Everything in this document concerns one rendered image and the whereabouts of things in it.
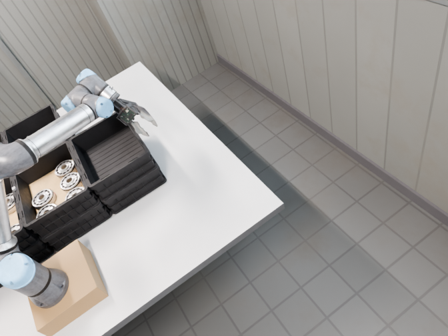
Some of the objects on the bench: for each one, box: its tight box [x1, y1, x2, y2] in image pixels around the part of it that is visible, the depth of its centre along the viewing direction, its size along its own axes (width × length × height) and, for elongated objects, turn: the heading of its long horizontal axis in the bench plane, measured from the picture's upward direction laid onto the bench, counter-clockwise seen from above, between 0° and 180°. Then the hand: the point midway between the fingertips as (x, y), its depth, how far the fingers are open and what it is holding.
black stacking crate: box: [41, 195, 112, 251], centre depth 182 cm, size 40×30×12 cm
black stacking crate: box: [101, 154, 167, 214], centre depth 187 cm, size 40×30×12 cm
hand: (151, 129), depth 163 cm, fingers open, 5 cm apart
